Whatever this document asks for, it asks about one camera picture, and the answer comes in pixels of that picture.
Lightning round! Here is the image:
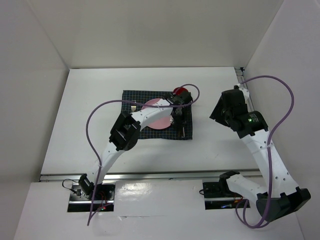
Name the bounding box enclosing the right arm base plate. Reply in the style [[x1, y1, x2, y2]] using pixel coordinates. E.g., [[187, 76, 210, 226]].
[[199, 182, 245, 210]]

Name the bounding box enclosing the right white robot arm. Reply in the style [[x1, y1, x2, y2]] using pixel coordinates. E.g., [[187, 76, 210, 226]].
[[210, 86, 311, 223]]

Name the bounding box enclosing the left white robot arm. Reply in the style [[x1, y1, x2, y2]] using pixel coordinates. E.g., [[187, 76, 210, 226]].
[[78, 91, 193, 200]]

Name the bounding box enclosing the right side aluminium rail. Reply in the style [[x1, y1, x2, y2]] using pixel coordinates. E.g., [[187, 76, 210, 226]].
[[234, 67, 248, 89]]

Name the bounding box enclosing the brown wooden spoon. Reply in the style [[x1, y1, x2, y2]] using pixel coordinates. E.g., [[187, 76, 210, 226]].
[[170, 116, 175, 125]]

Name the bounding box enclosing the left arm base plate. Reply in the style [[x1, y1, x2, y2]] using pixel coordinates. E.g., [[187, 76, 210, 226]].
[[61, 178, 116, 213]]

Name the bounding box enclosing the front aluminium rail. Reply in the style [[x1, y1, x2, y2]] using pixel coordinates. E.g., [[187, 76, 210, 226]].
[[39, 169, 263, 183]]

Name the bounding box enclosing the silver metal fork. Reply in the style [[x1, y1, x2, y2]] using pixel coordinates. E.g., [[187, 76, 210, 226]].
[[130, 100, 137, 113]]

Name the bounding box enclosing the aluminium rail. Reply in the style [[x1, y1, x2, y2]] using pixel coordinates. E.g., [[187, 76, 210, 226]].
[[39, 169, 263, 183], [234, 67, 248, 89]]

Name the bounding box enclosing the dark checkered cloth placemat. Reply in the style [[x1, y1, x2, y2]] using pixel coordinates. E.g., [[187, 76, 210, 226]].
[[122, 90, 193, 141]]

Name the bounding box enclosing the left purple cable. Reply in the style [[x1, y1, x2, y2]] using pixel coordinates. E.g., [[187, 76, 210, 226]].
[[84, 83, 201, 226]]

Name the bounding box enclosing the pink plastic plate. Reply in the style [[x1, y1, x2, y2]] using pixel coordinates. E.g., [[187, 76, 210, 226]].
[[140, 98, 173, 130]]

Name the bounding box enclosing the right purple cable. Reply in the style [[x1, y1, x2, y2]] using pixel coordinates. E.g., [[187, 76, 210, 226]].
[[235, 75, 295, 230]]

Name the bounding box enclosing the red ceramic mug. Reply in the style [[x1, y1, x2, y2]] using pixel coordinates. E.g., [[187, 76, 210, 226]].
[[172, 87, 188, 95]]

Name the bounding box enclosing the purple cable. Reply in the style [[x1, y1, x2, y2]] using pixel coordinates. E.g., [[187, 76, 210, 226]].
[[235, 75, 295, 230], [84, 83, 201, 226]]

